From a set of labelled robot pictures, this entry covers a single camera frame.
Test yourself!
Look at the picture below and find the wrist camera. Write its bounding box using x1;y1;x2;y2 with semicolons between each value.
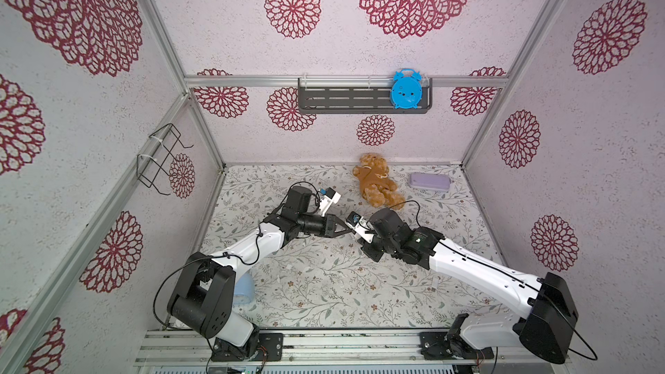
346;211;376;243
317;188;341;216

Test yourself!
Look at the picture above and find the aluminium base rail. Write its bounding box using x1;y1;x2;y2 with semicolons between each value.
133;328;542;368

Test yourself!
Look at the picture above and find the blue alarm clock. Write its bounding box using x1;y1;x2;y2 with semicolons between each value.
390;69;423;109

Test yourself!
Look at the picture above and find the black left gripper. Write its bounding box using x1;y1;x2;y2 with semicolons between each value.
298;213;351;239

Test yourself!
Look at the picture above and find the grey wall shelf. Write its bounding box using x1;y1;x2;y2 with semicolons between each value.
297;78;433;115

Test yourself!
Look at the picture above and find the brown teddy bear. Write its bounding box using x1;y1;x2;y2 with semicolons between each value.
353;153;406;210

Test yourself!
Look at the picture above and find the light blue cup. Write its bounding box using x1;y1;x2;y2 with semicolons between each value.
233;273;256;306

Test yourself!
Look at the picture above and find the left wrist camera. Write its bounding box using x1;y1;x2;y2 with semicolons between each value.
317;188;341;216

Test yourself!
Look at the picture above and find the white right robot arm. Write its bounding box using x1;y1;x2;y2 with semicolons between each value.
346;208;579;365

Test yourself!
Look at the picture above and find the black wire wall basket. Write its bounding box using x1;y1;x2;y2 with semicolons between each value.
135;123;196;199

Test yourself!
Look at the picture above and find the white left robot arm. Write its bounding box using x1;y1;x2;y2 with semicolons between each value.
166;181;351;362

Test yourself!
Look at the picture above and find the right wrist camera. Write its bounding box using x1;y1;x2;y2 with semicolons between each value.
346;211;376;243

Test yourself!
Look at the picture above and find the purple rectangular case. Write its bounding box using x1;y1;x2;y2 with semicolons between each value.
409;172;452;192

